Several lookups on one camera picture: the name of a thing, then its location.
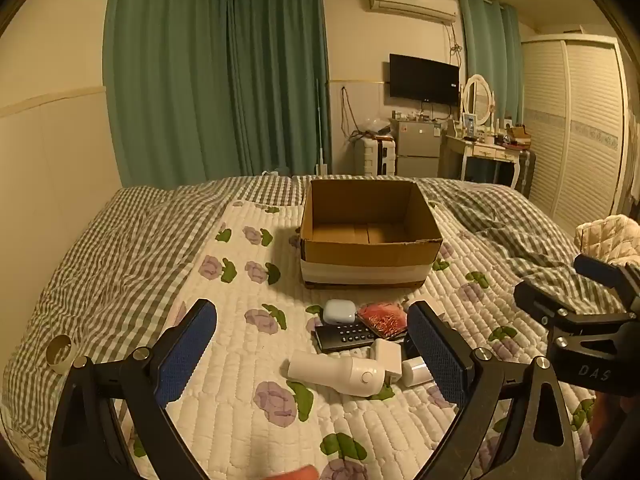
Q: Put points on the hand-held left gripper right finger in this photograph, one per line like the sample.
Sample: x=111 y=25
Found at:
x=437 y=355

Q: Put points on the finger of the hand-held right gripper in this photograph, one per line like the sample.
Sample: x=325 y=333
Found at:
x=537 y=300
x=600 y=267

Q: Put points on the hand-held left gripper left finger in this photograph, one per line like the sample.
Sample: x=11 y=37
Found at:
x=187 y=355

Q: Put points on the small white bottle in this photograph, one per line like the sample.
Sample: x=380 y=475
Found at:
x=415 y=372

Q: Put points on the white charger adapter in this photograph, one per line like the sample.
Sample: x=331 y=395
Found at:
x=387 y=357

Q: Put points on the red patterned packet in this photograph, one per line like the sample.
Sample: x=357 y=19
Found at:
x=382 y=321

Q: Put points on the black remote control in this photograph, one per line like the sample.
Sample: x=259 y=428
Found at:
x=345 y=336

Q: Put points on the white cylindrical handheld device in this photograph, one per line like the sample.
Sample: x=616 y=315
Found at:
x=340 y=372

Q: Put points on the white earbuds case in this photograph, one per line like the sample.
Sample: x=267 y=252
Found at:
x=339 y=311

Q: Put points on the brown cardboard box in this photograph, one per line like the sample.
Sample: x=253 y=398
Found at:
x=370 y=260

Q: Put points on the person's left hand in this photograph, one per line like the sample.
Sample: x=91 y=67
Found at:
x=296 y=474

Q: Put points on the cream quilted jacket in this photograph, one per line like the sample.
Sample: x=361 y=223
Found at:
x=605 y=235

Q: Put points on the floral quilted mat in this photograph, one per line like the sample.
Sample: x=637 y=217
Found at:
x=250 y=340

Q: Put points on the dark suitcase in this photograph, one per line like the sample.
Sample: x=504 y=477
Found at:
x=527 y=170

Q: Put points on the tape roll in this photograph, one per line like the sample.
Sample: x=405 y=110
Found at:
x=60 y=355

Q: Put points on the grey checked blanket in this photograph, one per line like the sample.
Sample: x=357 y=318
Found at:
x=100 y=260

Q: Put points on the white louvered wardrobe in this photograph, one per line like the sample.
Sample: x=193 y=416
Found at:
x=575 y=135

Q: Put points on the white dressing table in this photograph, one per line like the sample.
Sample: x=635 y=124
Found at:
x=485 y=151

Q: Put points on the silver mini fridge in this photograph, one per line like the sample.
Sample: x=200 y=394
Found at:
x=417 y=147

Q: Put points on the white suitcase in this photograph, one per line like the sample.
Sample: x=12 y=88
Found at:
x=372 y=156

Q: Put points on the white oval mirror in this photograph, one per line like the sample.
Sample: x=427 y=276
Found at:
x=476 y=97

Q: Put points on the narrow green curtain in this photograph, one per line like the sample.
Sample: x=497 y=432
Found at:
x=487 y=60

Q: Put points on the white mop pole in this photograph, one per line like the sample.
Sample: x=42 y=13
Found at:
x=320 y=150

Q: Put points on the wide green curtain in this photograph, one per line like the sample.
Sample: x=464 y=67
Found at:
x=165 y=85

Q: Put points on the green window curtain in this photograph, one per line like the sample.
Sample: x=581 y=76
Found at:
x=280 y=75

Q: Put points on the white air conditioner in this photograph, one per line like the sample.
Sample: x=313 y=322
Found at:
x=412 y=2

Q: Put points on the black wall television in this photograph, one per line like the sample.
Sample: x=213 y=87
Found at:
x=422 y=79

